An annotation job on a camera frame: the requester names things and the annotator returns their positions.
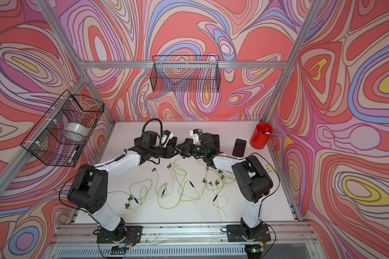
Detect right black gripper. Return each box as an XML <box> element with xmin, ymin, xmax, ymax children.
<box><xmin>176</xmin><ymin>141</ymin><xmax>207</xmax><ymax>157</ymax></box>

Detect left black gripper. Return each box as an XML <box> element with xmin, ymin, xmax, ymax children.
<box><xmin>148</xmin><ymin>146</ymin><xmax>180</xmax><ymax>160</ymax></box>

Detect black smartphone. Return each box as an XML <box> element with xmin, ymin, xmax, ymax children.
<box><xmin>232</xmin><ymin>139</ymin><xmax>246</xmax><ymax>158</ymax></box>
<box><xmin>211</xmin><ymin>134</ymin><xmax>220</xmax><ymax>152</ymax></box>
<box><xmin>134</xmin><ymin>136</ymin><xmax>142</xmax><ymax>147</ymax></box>
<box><xmin>166</xmin><ymin>137</ymin><xmax>177</xmax><ymax>150</ymax></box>

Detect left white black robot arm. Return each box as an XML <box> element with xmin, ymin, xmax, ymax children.
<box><xmin>67</xmin><ymin>118</ymin><xmax>178</xmax><ymax>243</ymax></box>

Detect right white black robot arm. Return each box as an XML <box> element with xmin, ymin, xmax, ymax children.
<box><xmin>176</xmin><ymin>129</ymin><xmax>273</xmax><ymax>243</ymax></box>

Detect red plastic cup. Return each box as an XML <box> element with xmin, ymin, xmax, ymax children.
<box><xmin>250</xmin><ymin>123</ymin><xmax>273</xmax><ymax>150</ymax></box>

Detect yellow binder clip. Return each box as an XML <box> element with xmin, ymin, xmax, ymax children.
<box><xmin>266</xmin><ymin>164</ymin><xmax>276</xmax><ymax>173</ymax></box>

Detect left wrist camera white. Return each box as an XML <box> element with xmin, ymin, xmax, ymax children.
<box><xmin>161</xmin><ymin>130</ymin><xmax>174</xmax><ymax>147</ymax></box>

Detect black wire basket back wall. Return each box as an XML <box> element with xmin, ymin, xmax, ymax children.
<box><xmin>150</xmin><ymin>55</ymin><xmax>221</xmax><ymax>93</ymax></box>

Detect black wire basket wall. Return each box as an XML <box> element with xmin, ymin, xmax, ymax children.
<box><xmin>150</xmin><ymin>55</ymin><xmax>221</xmax><ymax>93</ymax></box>
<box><xmin>20</xmin><ymin>90</ymin><xmax>105</xmax><ymax>167</ymax></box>

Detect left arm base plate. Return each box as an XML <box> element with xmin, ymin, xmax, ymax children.
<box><xmin>93</xmin><ymin>224</ymin><xmax>143</xmax><ymax>245</ymax></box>

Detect black wire basket left wall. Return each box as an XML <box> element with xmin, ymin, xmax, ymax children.
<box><xmin>20</xmin><ymin>90</ymin><xmax>105</xmax><ymax>167</ymax></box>

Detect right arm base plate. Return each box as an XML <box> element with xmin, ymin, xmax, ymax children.
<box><xmin>225</xmin><ymin>223</ymin><xmax>272</xmax><ymax>243</ymax></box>

